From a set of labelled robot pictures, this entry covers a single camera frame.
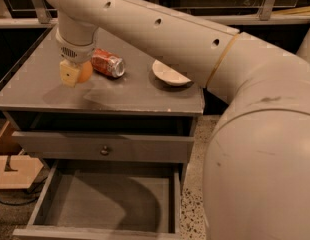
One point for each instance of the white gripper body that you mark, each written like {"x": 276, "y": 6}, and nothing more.
{"x": 76, "y": 52}

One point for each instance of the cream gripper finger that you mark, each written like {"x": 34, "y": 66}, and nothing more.
{"x": 69, "y": 72}

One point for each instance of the orange fruit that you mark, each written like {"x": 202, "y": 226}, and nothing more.
{"x": 86, "y": 72}

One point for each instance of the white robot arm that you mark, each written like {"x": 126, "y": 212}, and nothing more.
{"x": 256, "y": 176}

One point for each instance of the grey top drawer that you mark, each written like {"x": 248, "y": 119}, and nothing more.
{"x": 97, "y": 146}

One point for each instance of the grey drawer cabinet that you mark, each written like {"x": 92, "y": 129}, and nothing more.
{"x": 138, "y": 103}

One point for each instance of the grey open middle drawer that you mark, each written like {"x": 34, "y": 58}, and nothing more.
{"x": 92, "y": 200}

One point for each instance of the red crushed soda can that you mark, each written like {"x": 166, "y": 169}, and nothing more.
{"x": 108, "y": 63}

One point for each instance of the white paper bowl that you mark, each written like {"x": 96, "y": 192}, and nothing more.
{"x": 168, "y": 75}

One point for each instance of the wooden box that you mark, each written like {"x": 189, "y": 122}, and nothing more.
{"x": 17, "y": 170}

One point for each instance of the white diagonal post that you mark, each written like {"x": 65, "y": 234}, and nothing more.
{"x": 304, "y": 49}

